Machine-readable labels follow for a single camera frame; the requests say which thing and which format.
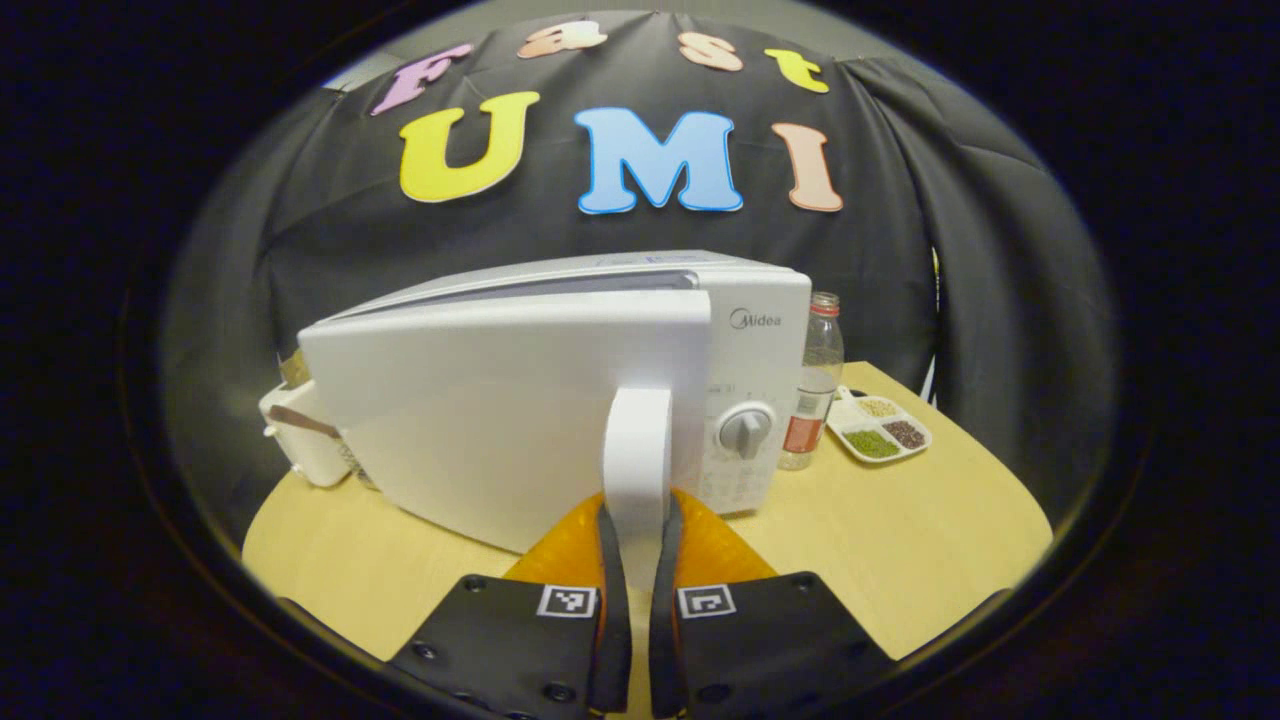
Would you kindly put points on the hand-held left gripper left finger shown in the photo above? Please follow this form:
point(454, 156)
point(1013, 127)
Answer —
point(615, 620)

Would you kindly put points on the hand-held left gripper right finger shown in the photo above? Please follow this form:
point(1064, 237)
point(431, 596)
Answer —
point(665, 620)

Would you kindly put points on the white microwave oven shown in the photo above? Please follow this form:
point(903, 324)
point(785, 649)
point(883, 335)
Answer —
point(480, 420)

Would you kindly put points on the clear plastic bottle red label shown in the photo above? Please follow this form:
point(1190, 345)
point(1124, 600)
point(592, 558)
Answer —
point(815, 380)

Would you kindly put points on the white divided dish of beans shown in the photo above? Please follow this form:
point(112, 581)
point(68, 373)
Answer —
point(880, 425)

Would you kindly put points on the small white appliance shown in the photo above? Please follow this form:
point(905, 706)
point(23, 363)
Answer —
point(310, 450)

